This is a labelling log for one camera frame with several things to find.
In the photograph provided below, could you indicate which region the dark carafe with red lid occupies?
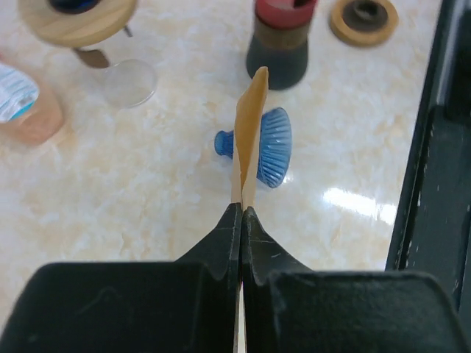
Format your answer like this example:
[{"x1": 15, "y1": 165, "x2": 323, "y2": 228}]
[{"x1": 246, "y1": 0, "x2": 317, "y2": 90}]

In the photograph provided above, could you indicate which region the brown paper coffee filter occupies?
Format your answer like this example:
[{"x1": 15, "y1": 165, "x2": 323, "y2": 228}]
[{"x1": 231, "y1": 66, "x2": 269, "y2": 352}]

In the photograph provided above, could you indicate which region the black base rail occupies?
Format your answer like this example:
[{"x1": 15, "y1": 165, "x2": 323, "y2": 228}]
[{"x1": 386, "y1": 1, "x2": 470, "y2": 311}]

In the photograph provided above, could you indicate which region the loose wooden dripper ring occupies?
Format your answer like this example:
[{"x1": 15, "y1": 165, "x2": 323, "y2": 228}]
[{"x1": 328, "y1": 0, "x2": 400, "y2": 48}]

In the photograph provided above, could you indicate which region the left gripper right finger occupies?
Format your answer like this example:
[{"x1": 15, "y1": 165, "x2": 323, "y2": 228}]
[{"x1": 241, "y1": 208, "x2": 470, "y2": 352}]

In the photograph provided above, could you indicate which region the pink detergent bottle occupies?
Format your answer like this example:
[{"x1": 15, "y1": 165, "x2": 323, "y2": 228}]
[{"x1": 1, "y1": 57, "x2": 65, "y2": 146}]

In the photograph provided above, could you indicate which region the clear glass carafe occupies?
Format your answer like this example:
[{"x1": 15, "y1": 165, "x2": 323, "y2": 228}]
[{"x1": 72, "y1": 48, "x2": 157, "y2": 109}]

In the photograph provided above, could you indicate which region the blue glass dripper cone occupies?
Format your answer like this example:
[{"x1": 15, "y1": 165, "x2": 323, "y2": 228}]
[
  {"x1": 49, "y1": 0, "x2": 100, "y2": 14},
  {"x1": 214, "y1": 107, "x2": 294, "y2": 188}
]

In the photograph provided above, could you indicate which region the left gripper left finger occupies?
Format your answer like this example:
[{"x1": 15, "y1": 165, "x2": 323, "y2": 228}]
[{"x1": 1, "y1": 203, "x2": 242, "y2": 352}]

